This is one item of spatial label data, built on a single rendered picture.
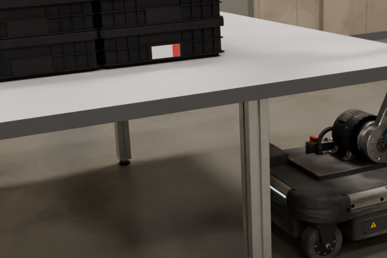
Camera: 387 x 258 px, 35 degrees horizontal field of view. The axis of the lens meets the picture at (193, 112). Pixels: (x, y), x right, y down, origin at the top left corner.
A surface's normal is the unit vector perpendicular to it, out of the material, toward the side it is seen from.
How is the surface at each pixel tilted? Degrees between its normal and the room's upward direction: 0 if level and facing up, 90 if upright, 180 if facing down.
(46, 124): 90
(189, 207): 0
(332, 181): 0
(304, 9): 90
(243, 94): 90
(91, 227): 0
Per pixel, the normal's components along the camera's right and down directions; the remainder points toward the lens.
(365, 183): -0.05, -0.96
